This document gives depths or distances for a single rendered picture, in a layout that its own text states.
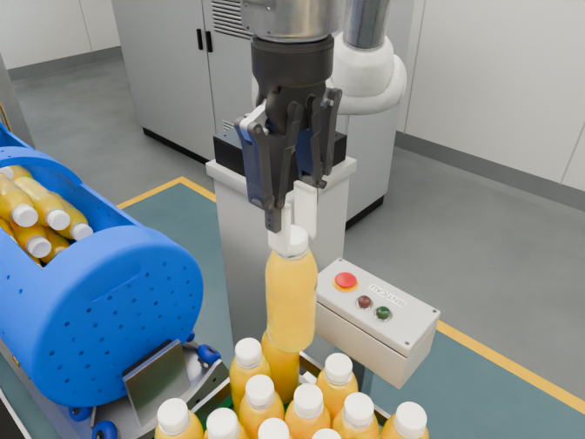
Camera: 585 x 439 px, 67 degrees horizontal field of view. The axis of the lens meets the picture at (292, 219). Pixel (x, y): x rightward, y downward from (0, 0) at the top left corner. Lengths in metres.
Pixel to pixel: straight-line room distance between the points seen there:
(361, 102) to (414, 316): 0.62
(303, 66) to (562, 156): 2.96
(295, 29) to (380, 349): 0.50
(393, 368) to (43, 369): 0.50
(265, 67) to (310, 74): 0.04
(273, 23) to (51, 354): 0.52
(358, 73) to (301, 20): 0.75
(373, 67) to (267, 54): 0.74
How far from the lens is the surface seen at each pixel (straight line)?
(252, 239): 1.35
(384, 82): 1.16
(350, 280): 0.75
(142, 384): 0.76
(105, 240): 0.68
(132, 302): 0.72
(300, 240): 0.51
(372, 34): 1.10
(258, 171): 0.42
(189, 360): 0.89
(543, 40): 3.16
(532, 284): 2.66
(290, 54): 0.39
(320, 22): 0.39
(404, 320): 0.72
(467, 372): 2.13
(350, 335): 0.75
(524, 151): 3.35
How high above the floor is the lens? 1.62
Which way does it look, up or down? 35 degrees down
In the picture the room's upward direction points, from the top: straight up
